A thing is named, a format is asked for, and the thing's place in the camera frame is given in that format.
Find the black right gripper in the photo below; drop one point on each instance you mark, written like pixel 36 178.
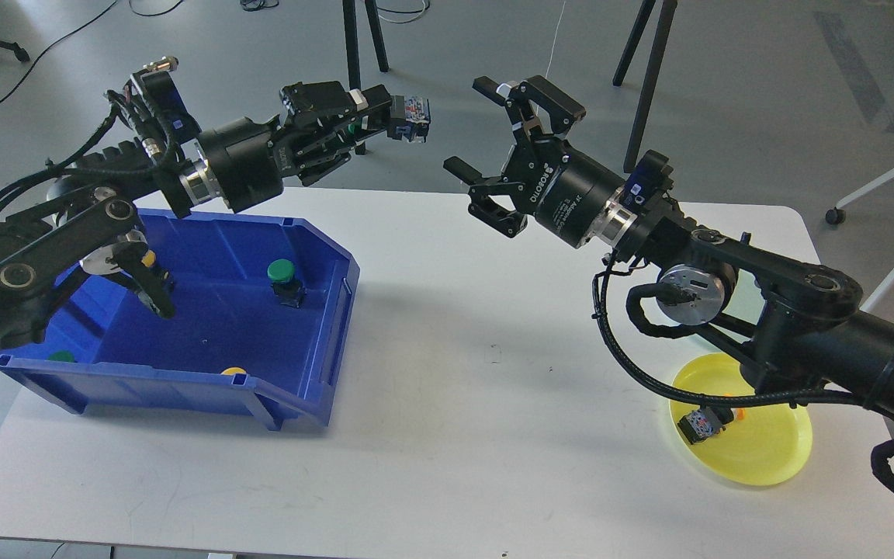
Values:
pixel 562 188

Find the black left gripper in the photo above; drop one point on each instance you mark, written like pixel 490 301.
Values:
pixel 321 125

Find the green button with black base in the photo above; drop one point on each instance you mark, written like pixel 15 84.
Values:
pixel 412 118

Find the yellow push button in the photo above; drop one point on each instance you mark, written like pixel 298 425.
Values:
pixel 704 422

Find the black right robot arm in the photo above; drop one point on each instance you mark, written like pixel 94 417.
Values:
pixel 795 328

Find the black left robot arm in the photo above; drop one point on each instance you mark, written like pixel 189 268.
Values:
pixel 78 218

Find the green push button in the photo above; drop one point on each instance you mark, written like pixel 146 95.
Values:
pixel 285 284

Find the yellow button at bin back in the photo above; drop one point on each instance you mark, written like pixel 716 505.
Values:
pixel 150 260

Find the light green plate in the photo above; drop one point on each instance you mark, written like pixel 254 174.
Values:
pixel 738 317

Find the green button at bin corner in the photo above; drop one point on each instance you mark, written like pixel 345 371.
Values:
pixel 63 356

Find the yellow plate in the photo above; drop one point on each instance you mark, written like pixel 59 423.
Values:
pixel 762 446

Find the black tripod legs left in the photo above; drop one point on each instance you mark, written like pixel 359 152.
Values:
pixel 352 54

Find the black tripod legs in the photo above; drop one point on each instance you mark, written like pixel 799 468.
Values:
pixel 352 54
pixel 652 72

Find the black tripod legs right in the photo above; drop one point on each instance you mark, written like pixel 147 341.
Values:
pixel 652 72

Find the blue plastic bin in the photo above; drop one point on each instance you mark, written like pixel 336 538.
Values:
pixel 226 315

